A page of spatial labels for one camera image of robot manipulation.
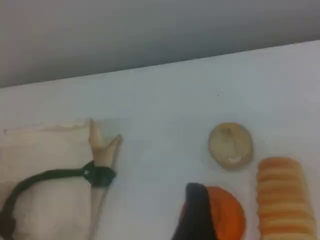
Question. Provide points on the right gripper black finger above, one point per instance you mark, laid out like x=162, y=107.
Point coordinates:
x=197, y=215

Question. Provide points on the striped toy bread roll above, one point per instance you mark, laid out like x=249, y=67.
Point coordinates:
x=282, y=195

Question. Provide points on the orange toy fruit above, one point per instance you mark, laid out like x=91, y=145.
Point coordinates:
x=226, y=212

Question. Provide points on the beige toy potato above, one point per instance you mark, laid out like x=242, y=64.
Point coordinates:
x=230, y=145

